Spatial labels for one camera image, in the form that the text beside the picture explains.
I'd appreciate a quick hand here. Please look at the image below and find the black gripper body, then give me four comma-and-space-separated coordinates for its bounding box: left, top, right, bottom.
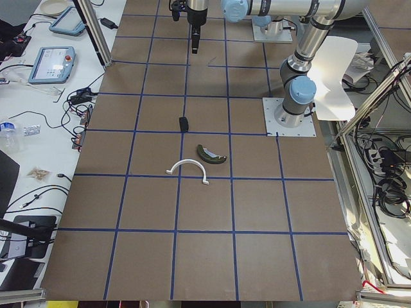
191, 25, 201, 40

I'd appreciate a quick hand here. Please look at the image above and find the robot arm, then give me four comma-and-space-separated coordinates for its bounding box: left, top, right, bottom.
186, 0, 209, 54
221, 1, 369, 128

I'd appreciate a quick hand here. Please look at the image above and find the black brake pad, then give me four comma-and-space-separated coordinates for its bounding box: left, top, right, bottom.
179, 117, 189, 133

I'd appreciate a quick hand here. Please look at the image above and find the black power adapter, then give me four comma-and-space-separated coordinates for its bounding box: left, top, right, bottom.
100, 17, 118, 30

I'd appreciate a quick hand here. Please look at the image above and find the green brake shoe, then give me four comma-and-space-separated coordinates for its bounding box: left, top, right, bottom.
197, 144, 227, 164

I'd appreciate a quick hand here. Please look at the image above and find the far blue teach pendant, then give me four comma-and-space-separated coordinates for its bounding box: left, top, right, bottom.
49, 6, 85, 36

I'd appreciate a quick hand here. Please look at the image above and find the blue teach pendant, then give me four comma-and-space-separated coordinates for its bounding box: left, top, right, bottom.
28, 46, 76, 84
49, 6, 85, 36

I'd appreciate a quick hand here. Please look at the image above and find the near blue teach pendant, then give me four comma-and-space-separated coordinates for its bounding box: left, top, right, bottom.
28, 46, 76, 84

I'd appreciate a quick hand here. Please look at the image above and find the beige plate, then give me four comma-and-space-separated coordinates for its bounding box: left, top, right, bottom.
40, 0, 69, 17

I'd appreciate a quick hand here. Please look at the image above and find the white plastic chair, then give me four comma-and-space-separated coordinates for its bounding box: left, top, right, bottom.
308, 36, 358, 121

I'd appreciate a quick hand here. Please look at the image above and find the clear plastic bottle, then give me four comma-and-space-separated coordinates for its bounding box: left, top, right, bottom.
1, 120, 20, 154

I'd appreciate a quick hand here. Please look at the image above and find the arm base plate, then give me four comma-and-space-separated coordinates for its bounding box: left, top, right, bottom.
263, 98, 316, 137
252, 15, 293, 44

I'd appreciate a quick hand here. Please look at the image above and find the aluminium frame post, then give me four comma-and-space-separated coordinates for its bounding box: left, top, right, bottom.
73, 0, 112, 67

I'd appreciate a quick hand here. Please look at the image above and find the white curved plastic bracket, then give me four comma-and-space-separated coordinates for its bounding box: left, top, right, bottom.
165, 158, 210, 187

